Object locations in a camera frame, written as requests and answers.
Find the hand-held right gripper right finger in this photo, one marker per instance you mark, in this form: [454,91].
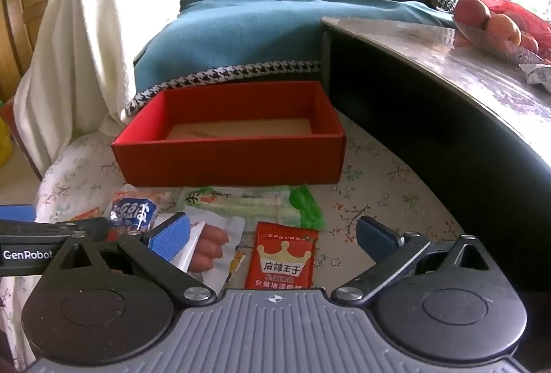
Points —
[374,235]

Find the red crown snack packet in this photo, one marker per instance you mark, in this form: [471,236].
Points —
[280,265]

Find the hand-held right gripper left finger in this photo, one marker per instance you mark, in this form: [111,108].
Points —
[170,237]

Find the blue houndstooth-trimmed blanket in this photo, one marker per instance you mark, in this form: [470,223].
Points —
[241,37]

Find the glass fruit bowl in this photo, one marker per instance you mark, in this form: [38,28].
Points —
[495,50]

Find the floral mat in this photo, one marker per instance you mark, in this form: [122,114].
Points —
[379,192]

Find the red cardboard box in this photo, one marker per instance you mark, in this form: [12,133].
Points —
[224,160]

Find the green snack packet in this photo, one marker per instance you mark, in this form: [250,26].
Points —
[241,205]

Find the white wrapper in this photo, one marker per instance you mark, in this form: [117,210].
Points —
[536,76]

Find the dark coffee table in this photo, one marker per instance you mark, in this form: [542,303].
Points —
[430,119]

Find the white blanket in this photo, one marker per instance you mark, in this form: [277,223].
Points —
[86,33]

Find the white sausage packet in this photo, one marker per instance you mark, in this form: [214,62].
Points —
[228,226]

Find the blue and red snack packet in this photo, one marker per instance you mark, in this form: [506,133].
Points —
[129,209]

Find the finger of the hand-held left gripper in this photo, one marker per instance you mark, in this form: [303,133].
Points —
[17,213]
[43,229]

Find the yellow bag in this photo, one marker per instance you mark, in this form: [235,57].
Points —
[5,145]

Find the red apple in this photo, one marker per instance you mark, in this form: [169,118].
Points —
[528,42]
[501,29]
[471,11]

